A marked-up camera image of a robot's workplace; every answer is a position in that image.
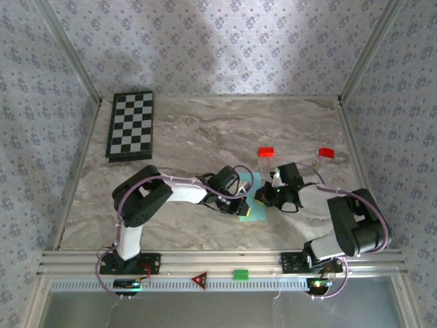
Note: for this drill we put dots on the aluminium front frame rail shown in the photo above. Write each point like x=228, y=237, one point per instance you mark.
x=218, y=259

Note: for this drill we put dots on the small circuit board red green lights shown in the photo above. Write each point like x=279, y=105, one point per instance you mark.
x=319, y=283

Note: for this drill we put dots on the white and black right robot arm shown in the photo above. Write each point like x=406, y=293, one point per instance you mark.
x=355, y=218

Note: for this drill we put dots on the green plastic block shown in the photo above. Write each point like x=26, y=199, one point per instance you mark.
x=241, y=274

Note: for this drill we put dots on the light blue cloth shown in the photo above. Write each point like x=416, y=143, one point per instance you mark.
x=257, y=213

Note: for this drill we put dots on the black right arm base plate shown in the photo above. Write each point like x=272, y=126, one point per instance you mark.
x=290, y=263

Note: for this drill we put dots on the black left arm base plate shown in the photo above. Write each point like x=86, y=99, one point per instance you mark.
x=152, y=263

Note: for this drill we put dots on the black and grey chessboard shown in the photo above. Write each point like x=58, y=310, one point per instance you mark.
x=131, y=124

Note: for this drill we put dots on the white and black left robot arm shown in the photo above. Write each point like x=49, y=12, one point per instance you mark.
x=184, y=194

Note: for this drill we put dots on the red and black triangle marker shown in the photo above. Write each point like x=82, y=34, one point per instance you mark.
x=200, y=281

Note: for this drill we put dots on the red plastic block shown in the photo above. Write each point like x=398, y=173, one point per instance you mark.
x=266, y=152
x=326, y=152

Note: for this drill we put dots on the small circuit board green light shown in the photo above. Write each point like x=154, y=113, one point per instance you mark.
x=128, y=283

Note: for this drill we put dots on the aluminium corner post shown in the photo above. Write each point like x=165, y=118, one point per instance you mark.
x=68, y=51
x=372, y=51

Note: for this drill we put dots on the aluminium side rail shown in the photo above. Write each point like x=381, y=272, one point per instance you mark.
x=80, y=164
x=358, y=164

